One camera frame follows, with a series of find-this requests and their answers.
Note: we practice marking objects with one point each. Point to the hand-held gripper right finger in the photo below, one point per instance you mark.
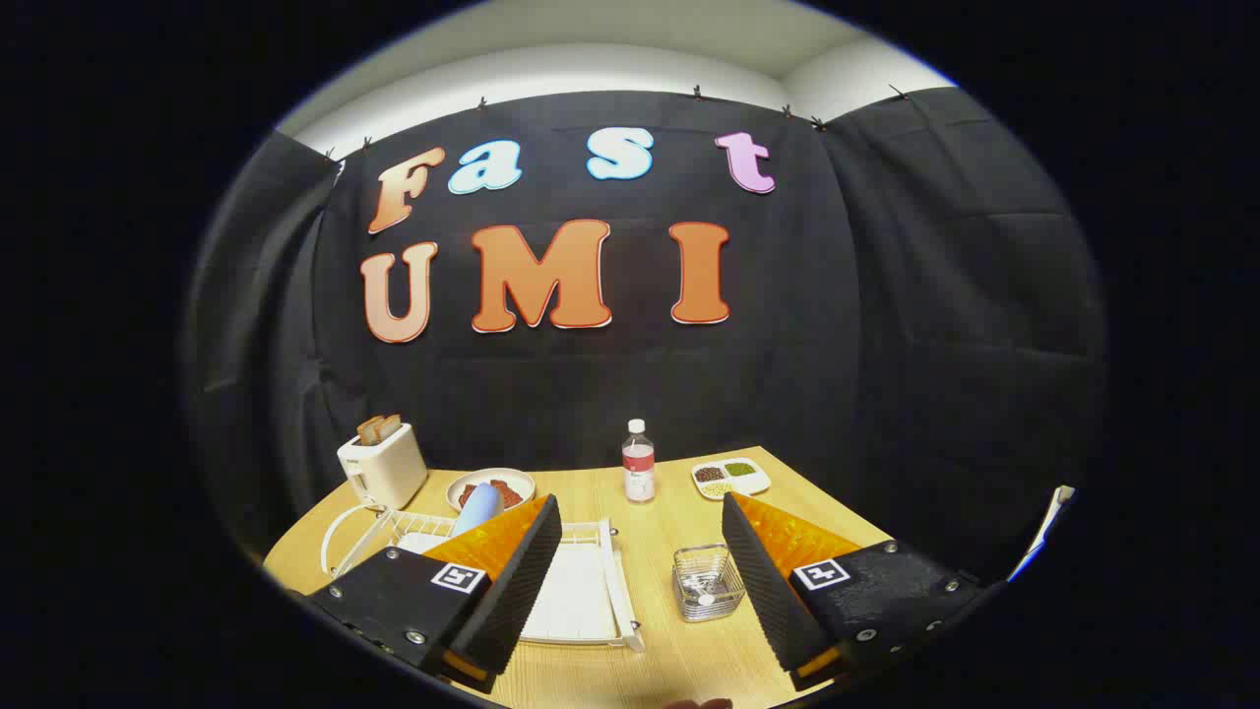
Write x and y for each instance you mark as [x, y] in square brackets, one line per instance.
[768, 591]

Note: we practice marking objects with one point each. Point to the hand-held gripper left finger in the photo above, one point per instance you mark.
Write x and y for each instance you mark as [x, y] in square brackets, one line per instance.
[522, 591]

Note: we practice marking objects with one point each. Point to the blue plate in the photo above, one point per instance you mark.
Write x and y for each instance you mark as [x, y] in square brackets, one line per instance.
[478, 510]

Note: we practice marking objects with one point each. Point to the white divided dish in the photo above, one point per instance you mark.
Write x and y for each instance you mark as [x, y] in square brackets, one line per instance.
[730, 480]

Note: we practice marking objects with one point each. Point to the white drip tray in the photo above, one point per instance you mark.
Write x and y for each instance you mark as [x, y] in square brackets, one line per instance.
[576, 591]

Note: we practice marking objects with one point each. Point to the red meat piece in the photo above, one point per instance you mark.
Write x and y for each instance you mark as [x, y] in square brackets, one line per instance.
[467, 494]
[509, 492]

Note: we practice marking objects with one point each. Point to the beige bowl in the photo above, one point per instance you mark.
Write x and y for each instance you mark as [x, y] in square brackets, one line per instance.
[519, 480]

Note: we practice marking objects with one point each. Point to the pile of green beans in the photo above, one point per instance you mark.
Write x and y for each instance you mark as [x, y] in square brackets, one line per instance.
[740, 469]

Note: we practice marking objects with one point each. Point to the pile of dark red beans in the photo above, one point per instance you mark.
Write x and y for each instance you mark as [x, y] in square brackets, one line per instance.
[710, 474]

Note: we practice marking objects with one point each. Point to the clear bottle with red label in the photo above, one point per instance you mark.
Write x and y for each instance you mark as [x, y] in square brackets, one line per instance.
[639, 468]

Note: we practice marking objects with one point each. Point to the white toaster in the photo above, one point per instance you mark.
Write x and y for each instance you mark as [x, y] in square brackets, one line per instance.
[384, 473]

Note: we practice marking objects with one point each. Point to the black backdrop cloth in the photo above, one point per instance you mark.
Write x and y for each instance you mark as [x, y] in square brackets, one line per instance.
[591, 394]

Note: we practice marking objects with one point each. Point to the brown toast slice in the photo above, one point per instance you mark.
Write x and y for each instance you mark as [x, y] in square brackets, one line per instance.
[391, 425]
[369, 431]

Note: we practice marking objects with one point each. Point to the white board edge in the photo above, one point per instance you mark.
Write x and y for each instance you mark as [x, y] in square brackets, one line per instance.
[1048, 522]

